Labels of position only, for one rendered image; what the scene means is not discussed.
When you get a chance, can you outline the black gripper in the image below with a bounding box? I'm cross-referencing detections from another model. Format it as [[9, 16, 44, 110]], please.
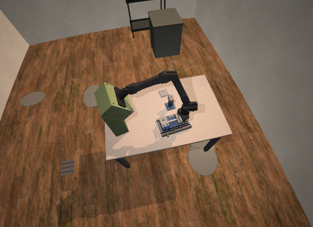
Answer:
[[177, 108, 189, 121]]

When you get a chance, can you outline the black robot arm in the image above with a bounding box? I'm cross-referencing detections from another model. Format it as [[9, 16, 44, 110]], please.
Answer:
[[114, 70, 198, 115]]

